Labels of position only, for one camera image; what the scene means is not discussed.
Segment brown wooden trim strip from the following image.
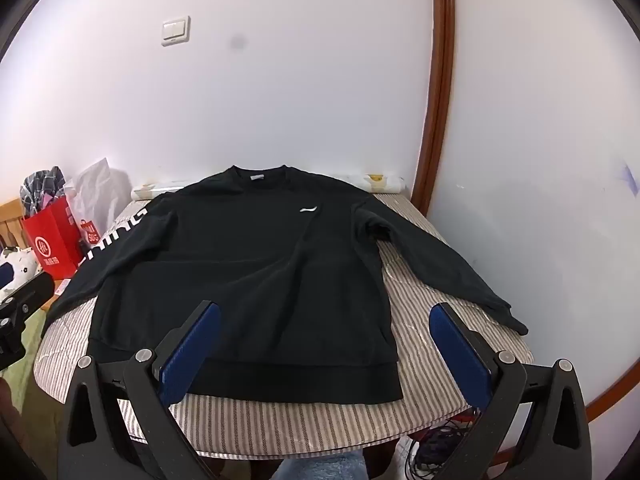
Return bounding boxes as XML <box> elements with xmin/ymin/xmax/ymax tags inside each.
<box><xmin>584</xmin><ymin>372</ymin><xmax>640</xmax><ymax>424</ymax></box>

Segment wooden chair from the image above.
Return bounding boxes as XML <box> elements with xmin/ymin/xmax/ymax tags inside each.
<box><xmin>0</xmin><ymin>199</ymin><xmax>27</xmax><ymax>254</ymax></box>

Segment green cloth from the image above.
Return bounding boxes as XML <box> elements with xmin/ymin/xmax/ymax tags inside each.
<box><xmin>0</xmin><ymin>305</ymin><xmax>52</xmax><ymax>413</ymax></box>

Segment black sweatshirt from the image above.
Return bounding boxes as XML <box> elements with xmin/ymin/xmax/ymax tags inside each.
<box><xmin>41</xmin><ymin>164</ymin><xmax>529</xmax><ymax>403</ymax></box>

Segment person's blue jeans leg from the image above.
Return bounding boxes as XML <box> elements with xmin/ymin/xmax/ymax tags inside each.
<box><xmin>274</xmin><ymin>451</ymin><xmax>369</xmax><ymax>480</ymax></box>

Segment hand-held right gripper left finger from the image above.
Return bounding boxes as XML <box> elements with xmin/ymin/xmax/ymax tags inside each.
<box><xmin>57</xmin><ymin>300</ymin><xmax>223</xmax><ymax>480</ymax></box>

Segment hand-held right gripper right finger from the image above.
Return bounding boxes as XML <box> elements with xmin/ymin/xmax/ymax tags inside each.
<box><xmin>429</xmin><ymin>301</ymin><xmax>597</xmax><ymax>480</ymax></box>

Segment white plastic bag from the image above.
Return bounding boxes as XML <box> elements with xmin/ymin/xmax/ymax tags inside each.
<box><xmin>65</xmin><ymin>158</ymin><xmax>134</xmax><ymax>252</ymax></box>

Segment brown wooden door frame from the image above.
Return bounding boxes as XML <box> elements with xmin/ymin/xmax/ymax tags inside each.
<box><xmin>407</xmin><ymin>0</ymin><xmax>457</xmax><ymax>217</ymax></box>

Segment tangle of black cables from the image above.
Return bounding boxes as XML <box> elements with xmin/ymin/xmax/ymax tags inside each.
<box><xmin>407</xmin><ymin>407</ymin><xmax>484</xmax><ymax>474</ymax></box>

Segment red paper shopping bag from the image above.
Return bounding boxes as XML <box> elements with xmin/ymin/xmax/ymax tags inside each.
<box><xmin>21</xmin><ymin>195</ymin><xmax>84</xmax><ymax>281</ymax></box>

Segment striped mattress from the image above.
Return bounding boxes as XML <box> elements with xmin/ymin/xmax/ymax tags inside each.
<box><xmin>32</xmin><ymin>194</ymin><xmax>534</xmax><ymax>461</ymax></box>

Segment plaid cloth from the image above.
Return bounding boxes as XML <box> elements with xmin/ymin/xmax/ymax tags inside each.
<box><xmin>19</xmin><ymin>166</ymin><xmax>67</xmax><ymax>221</ymax></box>

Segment white wall light switch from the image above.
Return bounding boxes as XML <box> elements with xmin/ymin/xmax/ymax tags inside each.
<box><xmin>161</xmin><ymin>16</ymin><xmax>192</xmax><ymax>47</ymax></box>

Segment white printed paper roll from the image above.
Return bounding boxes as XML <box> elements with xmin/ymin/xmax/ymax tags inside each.
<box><xmin>131</xmin><ymin>172</ymin><xmax>404</xmax><ymax>201</ymax></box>

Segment white spotted cloth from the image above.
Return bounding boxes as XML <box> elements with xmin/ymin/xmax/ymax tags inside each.
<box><xmin>0</xmin><ymin>246</ymin><xmax>40</xmax><ymax>302</ymax></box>

